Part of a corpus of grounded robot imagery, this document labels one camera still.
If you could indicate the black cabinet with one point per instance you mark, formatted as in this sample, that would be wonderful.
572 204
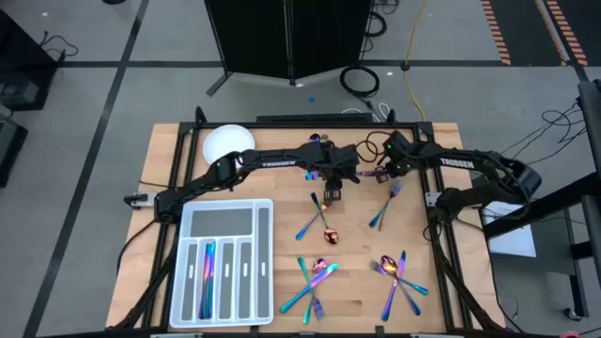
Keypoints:
19 47

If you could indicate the black mat orange striped edges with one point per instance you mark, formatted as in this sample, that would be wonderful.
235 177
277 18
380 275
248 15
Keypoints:
521 28

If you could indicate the long black bar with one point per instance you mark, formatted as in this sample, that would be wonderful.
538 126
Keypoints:
310 118

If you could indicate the black box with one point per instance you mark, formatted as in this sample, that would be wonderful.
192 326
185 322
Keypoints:
9 150

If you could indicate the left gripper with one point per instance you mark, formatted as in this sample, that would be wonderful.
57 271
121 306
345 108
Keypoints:
340 162

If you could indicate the white round plate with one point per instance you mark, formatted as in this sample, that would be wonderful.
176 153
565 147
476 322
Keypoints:
225 141

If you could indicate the grey equipment box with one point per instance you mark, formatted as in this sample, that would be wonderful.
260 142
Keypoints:
19 91

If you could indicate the red round object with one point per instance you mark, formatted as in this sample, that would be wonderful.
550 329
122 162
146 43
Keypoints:
570 334

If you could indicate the black aluminium table frame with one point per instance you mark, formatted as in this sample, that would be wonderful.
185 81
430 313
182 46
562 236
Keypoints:
282 125

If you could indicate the black folding partition screen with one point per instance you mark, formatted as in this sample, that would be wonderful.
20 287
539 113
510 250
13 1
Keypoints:
253 37

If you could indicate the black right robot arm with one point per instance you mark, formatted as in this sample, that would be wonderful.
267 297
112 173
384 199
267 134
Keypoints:
457 163

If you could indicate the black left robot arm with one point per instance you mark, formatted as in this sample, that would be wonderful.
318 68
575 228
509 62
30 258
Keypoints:
277 162

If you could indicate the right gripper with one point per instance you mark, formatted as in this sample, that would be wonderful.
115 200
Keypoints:
404 157

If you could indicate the black metal stand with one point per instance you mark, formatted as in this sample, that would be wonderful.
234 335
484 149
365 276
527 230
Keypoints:
592 122

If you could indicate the white paper sheet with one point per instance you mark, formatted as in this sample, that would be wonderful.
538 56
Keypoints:
516 241

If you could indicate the white cutlery tray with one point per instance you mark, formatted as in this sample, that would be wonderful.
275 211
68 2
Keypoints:
220 223

